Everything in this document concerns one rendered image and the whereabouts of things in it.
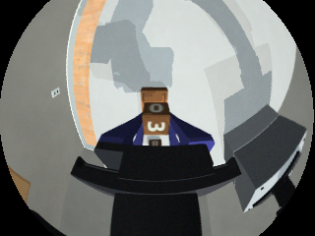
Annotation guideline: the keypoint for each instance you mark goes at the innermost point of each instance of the brown wooden number cube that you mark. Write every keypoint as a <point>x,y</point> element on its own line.
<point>154,142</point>
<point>156,118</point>

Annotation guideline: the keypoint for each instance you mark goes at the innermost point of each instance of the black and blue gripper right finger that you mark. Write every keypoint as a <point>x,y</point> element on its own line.
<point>187,134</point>

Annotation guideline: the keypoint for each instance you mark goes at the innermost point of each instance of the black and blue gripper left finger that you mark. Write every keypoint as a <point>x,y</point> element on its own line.
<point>125,133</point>

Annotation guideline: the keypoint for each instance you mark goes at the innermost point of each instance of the brown wooden tray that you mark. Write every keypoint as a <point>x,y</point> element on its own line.
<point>153,95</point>

